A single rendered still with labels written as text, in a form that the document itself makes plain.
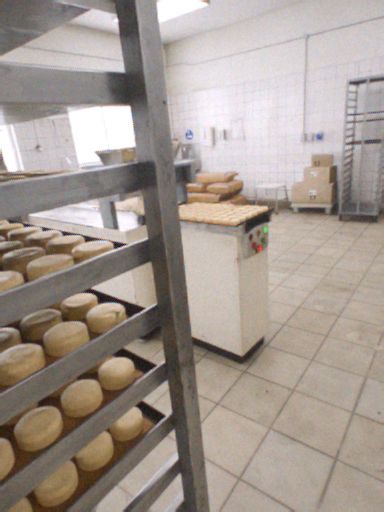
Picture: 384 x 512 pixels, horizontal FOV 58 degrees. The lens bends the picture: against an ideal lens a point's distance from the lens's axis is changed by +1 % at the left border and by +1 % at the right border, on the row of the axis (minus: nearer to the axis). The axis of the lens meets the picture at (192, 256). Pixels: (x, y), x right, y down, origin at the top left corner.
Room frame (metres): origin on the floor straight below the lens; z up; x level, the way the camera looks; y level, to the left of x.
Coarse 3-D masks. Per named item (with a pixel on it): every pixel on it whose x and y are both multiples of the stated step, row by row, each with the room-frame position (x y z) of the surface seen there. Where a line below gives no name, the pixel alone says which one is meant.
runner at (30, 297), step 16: (144, 240) 0.40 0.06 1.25; (112, 256) 0.36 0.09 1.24; (128, 256) 0.38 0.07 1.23; (144, 256) 0.39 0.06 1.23; (64, 272) 0.32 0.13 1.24; (80, 272) 0.33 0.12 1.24; (96, 272) 0.34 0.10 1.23; (112, 272) 0.36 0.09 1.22; (16, 288) 0.28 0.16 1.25; (32, 288) 0.29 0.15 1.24; (48, 288) 0.30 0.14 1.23; (64, 288) 0.31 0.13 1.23; (80, 288) 0.33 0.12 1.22; (0, 304) 0.27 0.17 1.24; (16, 304) 0.28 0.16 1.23; (32, 304) 0.29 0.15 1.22; (48, 304) 0.30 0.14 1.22; (0, 320) 0.27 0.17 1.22; (16, 320) 0.28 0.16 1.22
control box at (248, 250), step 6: (252, 228) 1.84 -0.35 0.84; (258, 228) 1.83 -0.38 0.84; (246, 234) 1.74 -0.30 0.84; (252, 234) 1.78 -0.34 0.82; (264, 234) 1.87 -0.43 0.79; (246, 240) 1.74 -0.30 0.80; (252, 240) 1.78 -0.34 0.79; (258, 240) 1.82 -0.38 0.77; (246, 246) 1.74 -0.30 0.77; (252, 246) 1.77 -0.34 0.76; (258, 246) 1.82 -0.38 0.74; (264, 246) 1.87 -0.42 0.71; (246, 252) 1.74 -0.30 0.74; (252, 252) 1.77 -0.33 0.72
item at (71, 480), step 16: (128, 416) 0.41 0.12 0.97; (112, 432) 0.39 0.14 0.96; (128, 432) 0.38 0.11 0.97; (144, 432) 0.39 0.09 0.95; (96, 448) 0.36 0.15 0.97; (112, 448) 0.36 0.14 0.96; (128, 448) 0.37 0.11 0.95; (64, 464) 0.34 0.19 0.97; (80, 464) 0.34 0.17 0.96; (96, 464) 0.34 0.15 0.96; (112, 464) 0.35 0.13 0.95; (48, 480) 0.32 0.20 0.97; (64, 480) 0.32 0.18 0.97; (80, 480) 0.33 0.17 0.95; (96, 480) 0.33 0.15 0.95; (32, 496) 0.31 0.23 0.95; (48, 496) 0.30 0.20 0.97; (64, 496) 0.30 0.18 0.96
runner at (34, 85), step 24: (0, 72) 0.31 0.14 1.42; (24, 72) 0.32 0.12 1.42; (48, 72) 0.34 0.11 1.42; (72, 72) 0.35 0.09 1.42; (96, 72) 0.37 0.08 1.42; (120, 72) 0.40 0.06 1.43; (0, 96) 0.30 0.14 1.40; (24, 96) 0.32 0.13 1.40; (48, 96) 0.33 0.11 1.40; (72, 96) 0.35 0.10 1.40; (96, 96) 0.37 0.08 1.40; (120, 96) 0.39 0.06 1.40
